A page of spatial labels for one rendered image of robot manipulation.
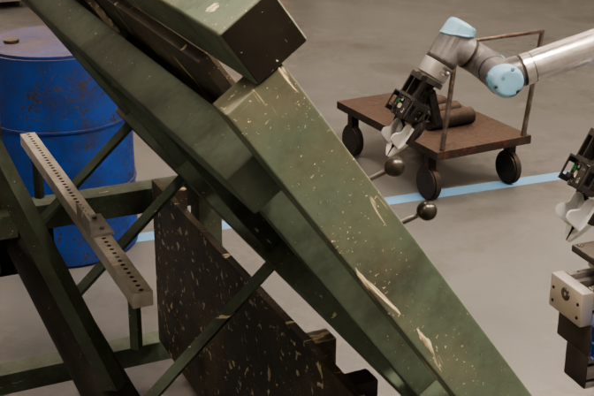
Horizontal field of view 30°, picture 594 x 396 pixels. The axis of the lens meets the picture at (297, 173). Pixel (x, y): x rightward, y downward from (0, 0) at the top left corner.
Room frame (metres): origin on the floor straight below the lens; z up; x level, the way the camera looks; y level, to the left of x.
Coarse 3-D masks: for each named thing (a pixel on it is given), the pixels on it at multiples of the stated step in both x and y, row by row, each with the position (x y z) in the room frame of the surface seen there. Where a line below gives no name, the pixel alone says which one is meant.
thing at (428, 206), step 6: (420, 204) 1.88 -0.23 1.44; (426, 204) 1.87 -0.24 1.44; (432, 204) 1.87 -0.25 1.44; (420, 210) 1.87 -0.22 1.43; (426, 210) 1.86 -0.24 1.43; (432, 210) 1.87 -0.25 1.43; (414, 216) 1.88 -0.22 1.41; (420, 216) 1.87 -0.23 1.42; (426, 216) 1.86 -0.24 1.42; (432, 216) 1.86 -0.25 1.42; (402, 222) 1.88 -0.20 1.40
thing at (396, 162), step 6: (396, 156) 1.85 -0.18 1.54; (390, 162) 1.84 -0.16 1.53; (396, 162) 1.84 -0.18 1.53; (402, 162) 1.84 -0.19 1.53; (390, 168) 1.84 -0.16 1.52; (396, 168) 1.83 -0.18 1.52; (402, 168) 1.84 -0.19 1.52; (372, 174) 1.86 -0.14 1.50; (378, 174) 1.85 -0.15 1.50; (384, 174) 1.85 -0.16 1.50; (390, 174) 1.84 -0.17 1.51; (396, 174) 1.83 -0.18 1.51
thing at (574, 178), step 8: (592, 128) 1.94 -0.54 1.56; (592, 136) 1.94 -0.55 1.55; (584, 144) 1.94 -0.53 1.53; (592, 144) 1.93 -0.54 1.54; (584, 152) 1.92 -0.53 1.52; (592, 152) 1.93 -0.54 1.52; (568, 160) 1.95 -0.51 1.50; (576, 160) 1.95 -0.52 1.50; (584, 160) 1.91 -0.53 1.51; (592, 160) 1.93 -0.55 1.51; (576, 168) 1.93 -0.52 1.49; (584, 168) 1.90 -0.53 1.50; (592, 168) 1.89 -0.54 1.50; (560, 176) 1.94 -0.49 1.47; (568, 176) 1.93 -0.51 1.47; (576, 176) 1.91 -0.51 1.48; (584, 176) 1.89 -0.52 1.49; (592, 176) 1.89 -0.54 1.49; (568, 184) 1.94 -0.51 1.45; (576, 184) 1.89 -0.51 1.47; (584, 184) 1.89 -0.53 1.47; (592, 184) 1.89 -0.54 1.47; (584, 192) 1.88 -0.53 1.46; (592, 192) 1.90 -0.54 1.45
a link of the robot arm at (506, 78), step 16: (592, 32) 2.50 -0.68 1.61; (544, 48) 2.48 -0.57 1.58; (560, 48) 2.47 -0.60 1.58; (576, 48) 2.47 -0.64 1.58; (592, 48) 2.47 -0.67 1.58; (496, 64) 2.47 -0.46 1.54; (512, 64) 2.46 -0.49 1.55; (528, 64) 2.45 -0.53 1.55; (544, 64) 2.45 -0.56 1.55; (560, 64) 2.46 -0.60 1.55; (576, 64) 2.47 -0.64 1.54; (496, 80) 2.42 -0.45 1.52; (512, 80) 2.42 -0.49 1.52; (528, 80) 2.45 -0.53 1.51; (512, 96) 2.43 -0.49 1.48
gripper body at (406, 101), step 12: (408, 84) 2.55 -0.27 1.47; (420, 84) 2.54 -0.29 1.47; (432, 84) 2.53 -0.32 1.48; (396, 96) 2.56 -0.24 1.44; (408, 96) 2.52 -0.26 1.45; (420, 96) 2.54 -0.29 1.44; (396, 108) 2.53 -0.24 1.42; (408, 108) 2.50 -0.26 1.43; (420, 108) 2.52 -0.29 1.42; (408, 120) 2.50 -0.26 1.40; (420, 120) 2.53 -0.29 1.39
